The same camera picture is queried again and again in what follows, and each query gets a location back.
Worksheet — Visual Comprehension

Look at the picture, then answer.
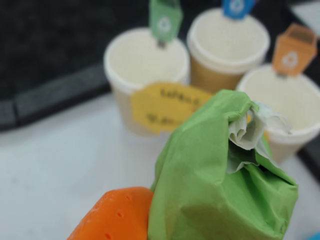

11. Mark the black framed white panel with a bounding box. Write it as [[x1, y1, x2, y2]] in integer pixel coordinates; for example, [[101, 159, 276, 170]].
[[289, 1, 320, 32]]

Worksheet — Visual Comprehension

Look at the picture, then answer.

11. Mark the paper cup green bin tag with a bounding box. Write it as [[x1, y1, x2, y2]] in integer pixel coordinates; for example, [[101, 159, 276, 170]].
[[103, 27, 191, 138]]

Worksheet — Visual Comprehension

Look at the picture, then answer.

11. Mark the short grey foam border strip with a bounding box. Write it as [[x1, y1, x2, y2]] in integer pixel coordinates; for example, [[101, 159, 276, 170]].
[[13, 63, 112, 121]]

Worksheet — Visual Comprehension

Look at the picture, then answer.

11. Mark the paper cup orange bin tag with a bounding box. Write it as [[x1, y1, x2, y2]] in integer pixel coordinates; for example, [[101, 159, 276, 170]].
[[236, 63, 320, 165]]

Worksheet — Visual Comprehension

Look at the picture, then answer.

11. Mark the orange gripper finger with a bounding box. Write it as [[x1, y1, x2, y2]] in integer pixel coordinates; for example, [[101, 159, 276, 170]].
[[66, 186, 155, 240]]

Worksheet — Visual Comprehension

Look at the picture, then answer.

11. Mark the green paper wad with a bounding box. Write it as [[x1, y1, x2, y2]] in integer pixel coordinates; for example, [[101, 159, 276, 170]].
[[147, 89, 300, 240]]

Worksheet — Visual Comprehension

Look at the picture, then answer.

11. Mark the yellow welcome sign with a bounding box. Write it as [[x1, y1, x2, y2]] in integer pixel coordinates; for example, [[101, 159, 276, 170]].
[[129, 81, 270, 140]]

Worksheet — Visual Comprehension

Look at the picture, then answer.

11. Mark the paper cup blue bin tag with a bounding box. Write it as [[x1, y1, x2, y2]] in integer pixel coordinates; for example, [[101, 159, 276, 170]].
[[186, 7, 271, 95]]

